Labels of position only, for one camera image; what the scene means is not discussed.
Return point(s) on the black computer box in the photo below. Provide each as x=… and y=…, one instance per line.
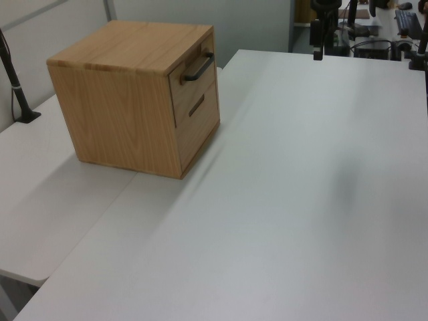
x=372, y=49

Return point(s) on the black computer mouse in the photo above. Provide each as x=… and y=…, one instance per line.
x=406, y=5

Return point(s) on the wooden drawer with slot grip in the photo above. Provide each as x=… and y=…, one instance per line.
x=197, y=133

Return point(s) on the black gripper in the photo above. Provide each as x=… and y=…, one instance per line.
x=315, y=32

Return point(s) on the black monitor stand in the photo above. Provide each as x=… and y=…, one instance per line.
x=354, y=23

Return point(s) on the black camera pole with base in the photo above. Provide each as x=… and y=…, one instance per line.
x=15, y=83

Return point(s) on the wooden drawer cabinet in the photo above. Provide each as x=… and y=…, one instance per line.
x=113, y=100

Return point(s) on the black camera pole with clamp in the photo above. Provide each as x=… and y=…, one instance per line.
x=420, y=50

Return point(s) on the black keyboard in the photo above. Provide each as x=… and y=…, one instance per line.
x=408, y=22

